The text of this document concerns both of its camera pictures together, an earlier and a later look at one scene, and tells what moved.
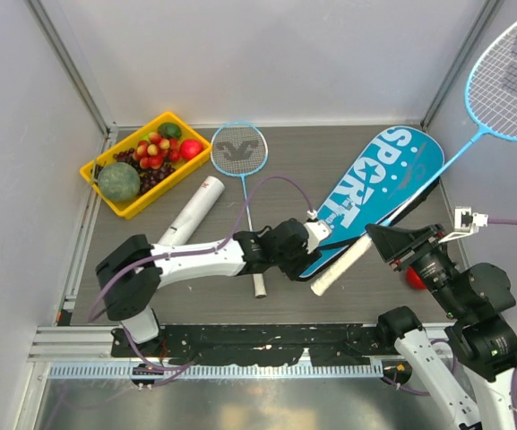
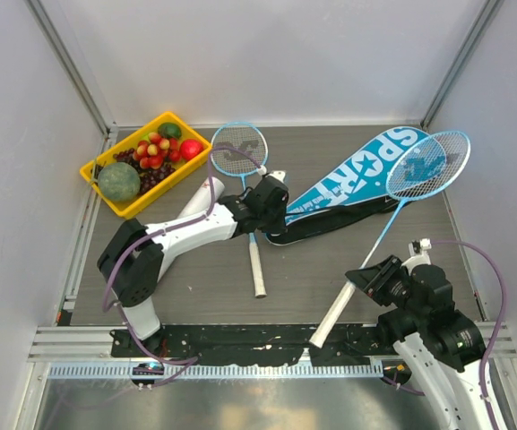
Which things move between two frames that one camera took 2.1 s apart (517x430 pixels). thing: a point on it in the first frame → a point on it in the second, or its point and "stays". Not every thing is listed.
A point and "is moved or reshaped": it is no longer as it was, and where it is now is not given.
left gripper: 304,260 → 280,226
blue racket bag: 384,174 is moved or reshaped
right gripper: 391,241 → 373,279
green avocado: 169,131 stays
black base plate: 262,344 stays
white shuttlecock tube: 193,213 stays
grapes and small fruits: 150,153 stays
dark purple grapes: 149,177 stays
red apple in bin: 190,149 stays
